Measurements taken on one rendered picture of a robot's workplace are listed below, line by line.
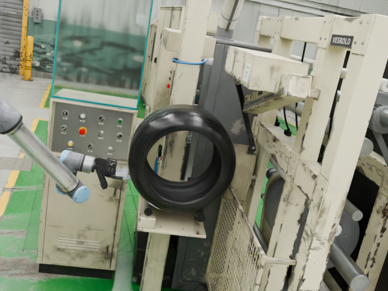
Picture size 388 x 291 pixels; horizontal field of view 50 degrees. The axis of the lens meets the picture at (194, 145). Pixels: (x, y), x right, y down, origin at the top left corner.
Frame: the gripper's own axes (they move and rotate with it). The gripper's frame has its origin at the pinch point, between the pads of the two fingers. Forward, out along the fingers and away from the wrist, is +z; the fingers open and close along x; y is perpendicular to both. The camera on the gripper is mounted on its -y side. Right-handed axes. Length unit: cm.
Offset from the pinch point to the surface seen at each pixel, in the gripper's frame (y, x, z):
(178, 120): 39.2, -10.9, 14.4
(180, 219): -18.3, 5.2, 33.9
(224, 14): 98, 76, 35
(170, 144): 16.6, 26.0, 19.0
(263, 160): 24, 21, 74
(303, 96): 70, -47, 56
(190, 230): -17.8, -7.3, 38.7
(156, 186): -6.0, 14.0, 16.7
